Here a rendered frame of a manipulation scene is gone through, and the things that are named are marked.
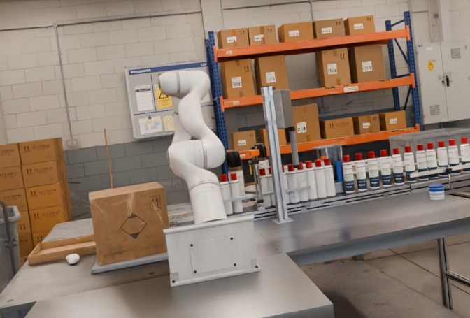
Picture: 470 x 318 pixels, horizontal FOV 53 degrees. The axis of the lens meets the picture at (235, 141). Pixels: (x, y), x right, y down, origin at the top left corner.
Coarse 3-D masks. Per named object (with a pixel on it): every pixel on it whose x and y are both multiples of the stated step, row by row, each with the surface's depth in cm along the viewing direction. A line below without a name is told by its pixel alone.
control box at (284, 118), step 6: (276, 90) 227; (282, 90) 229; (288, 90) 240; (276, 96) 227; (282, 96) 228; (288, 96) 238; (276, 102) 228; (282, 102) 227; (288, 102) 237; (276, 108) 228; (282, 108) 227; (288, 108) 236; (276, 114) 228; (282, 114) 227; (288, 114) 235; (276, 120) 229; (282, 120) 228; (288, 120) 234; (282, 126) 228; (288, 126) 233
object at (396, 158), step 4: (392, 148) 261; (396, 148) 259; (396, 152) 259; (392, 156) 261; (396, 156) 259; (400, 156) 259; (392, 160) 261; (396, 160) 259; (400, 160) 259; (392, 164) 261; (396, 164) 259; (400, 164) 259; (396, 168) 259; (400, 168) 259; (396, 172) 260; (400, 172) 259; (396, 176) 260; (400, 176) 259; (396, 180) 260; (400, 180) 259; (396, 184) 261; (400, 184) 259
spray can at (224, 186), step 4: (220, 176) 239; (224, 176) 238; (224, 180) 238; (220, 184) 238; (224, 184) 237; (228, 184) 238; (220, 188) 238; (224, 188) 237; (228, 188) 238; (224, 192) 237; (228, 192) 238; (224, 196) 238; (228, 196) 238; (224, 204) 238; (228, 204) 238; (228, 208) 238; (232, 208) 240; (228, 212) 238; (232, 212) 239
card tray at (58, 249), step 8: (56, 240) 235; (64, 240) 236; (72, 240) 237; (80, 240) 238; (88, 240) 239; (40, 248) 233; (48, 248) 234; (56, 248) 233; (64, 248) 231; (72, 248) 228; (80, 248) 213; (88, 248) 214; (96, 248) 215; (32, 256) 209; (40, 256) 210; (48, 256) 210; (56, 256) 211; (64, 256) 212; (32, 264) 209
